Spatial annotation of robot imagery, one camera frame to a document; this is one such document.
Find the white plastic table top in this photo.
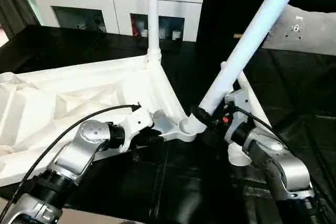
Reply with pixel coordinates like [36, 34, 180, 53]
[0, 54, 203, 188]

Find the white plastic table leg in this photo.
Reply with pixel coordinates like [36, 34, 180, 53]
[236, 72, 274, 128]
[190, 0, 308, 133]
[145, 0, 163, 65]
[220, 61, 254, 168]

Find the black work mat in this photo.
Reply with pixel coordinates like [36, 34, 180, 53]
[0, 25, 336, 224]

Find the black cabinet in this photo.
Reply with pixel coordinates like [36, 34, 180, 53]
[202, 0, 336, 52]

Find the white padded sheet with fitting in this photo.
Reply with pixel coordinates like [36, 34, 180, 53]
[262, 5, 336, 56]

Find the white sideboard cabinet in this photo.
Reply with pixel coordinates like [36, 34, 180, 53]
[29, 0, 204, 42]

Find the grey curtain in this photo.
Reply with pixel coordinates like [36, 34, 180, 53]
[0, 0, 35, 39]

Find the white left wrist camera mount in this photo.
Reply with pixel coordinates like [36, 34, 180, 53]
[118, 110, 156, 154]

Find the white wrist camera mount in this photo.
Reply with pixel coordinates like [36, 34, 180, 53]
[118, 110, 156, 154]
[223, 89, 251, 136]

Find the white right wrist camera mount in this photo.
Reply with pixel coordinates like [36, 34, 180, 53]
[223, 89, 251, 136]

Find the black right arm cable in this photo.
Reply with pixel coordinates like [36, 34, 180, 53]
[231, 106, 336, 209]

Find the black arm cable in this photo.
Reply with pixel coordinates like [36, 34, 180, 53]
[231, 106, 336, 209]
[0, 103, 141, 220]

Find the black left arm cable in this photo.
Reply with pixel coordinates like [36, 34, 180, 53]
[0, 103, 141, 220]

